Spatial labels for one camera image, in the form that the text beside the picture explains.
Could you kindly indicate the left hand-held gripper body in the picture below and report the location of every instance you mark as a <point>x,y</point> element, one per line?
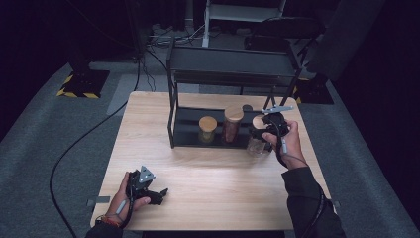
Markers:
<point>138,185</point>

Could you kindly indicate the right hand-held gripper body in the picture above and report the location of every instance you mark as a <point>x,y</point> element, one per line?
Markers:
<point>276,122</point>

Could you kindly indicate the tall pale grain jar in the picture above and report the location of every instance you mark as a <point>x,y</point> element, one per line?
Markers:
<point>257,147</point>

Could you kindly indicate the tall red bean jar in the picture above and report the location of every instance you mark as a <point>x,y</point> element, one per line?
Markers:
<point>233,114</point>

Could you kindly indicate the short green bean jar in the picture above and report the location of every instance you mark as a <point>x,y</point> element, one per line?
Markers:
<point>208,124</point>

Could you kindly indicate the black metal shelf rack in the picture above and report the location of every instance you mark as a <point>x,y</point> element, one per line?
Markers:
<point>188,130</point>

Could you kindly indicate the person's left hand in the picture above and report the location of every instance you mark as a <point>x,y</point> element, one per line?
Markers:
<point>117,198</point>

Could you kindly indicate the person's right hand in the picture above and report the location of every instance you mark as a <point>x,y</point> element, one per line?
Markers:
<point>292,145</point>

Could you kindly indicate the grey tape strip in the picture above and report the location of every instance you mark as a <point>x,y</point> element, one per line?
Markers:
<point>336,204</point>
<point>99,200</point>

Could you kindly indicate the black base with yellow stripes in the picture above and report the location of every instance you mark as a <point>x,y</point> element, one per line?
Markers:
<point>313,92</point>
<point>85,82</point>

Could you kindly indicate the grey curtain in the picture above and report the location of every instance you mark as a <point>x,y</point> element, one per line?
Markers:
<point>346,33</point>

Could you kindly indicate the white metal frame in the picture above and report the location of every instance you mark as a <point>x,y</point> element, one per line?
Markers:
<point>206,29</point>

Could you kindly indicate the black stand post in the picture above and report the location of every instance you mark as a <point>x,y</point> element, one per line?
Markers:
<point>137,29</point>

